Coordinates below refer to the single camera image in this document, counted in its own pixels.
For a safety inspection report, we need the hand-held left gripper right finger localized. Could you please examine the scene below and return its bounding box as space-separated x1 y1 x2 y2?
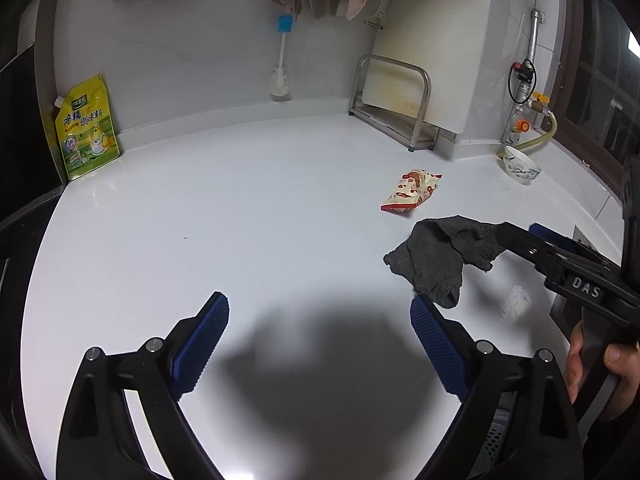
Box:
410 295 586 480

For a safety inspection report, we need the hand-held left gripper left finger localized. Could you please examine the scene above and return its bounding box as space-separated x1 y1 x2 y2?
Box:
56 291 230 480

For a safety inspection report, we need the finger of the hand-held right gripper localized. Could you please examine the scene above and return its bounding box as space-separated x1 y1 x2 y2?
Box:
529 222 623 272
495 222 558 273

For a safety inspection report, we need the dark grey rag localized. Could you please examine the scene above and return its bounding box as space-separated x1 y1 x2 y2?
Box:
383 215 508 309

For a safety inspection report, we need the grey perforated bin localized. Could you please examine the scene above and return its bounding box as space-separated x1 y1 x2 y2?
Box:
481 395 518 480

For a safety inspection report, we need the red white snack packet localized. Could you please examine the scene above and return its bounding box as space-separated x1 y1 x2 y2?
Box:
381 169 443 214

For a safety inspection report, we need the person's right hand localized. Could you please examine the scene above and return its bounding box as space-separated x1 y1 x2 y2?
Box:
566 319 640 406

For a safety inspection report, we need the white patterned bowl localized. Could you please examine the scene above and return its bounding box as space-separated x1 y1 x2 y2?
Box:
502 145 542 185

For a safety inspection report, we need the metal cutting board rack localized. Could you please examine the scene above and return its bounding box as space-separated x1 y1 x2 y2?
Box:
348 55 441 152

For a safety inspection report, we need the metal gas pipe with valves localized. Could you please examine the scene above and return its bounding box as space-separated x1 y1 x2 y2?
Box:
502 7 551 143

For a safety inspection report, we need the white cutting board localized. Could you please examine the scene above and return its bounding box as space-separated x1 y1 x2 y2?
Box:
361 0 493 133

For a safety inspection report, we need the yellow seasoning pouch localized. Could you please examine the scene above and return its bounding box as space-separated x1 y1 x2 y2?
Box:
52 75 122 182

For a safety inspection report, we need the hanging peeler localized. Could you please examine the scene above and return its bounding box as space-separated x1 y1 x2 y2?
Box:
364 0 391 28

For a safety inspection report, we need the yellow gas hose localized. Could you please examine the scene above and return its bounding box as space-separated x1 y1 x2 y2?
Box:
515 110 558 151

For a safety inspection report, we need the dark window frame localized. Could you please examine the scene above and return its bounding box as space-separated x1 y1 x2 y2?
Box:
555 0 640 196

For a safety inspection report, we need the blue handled white brush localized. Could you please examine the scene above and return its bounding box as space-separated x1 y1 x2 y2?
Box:
269 15 293 101

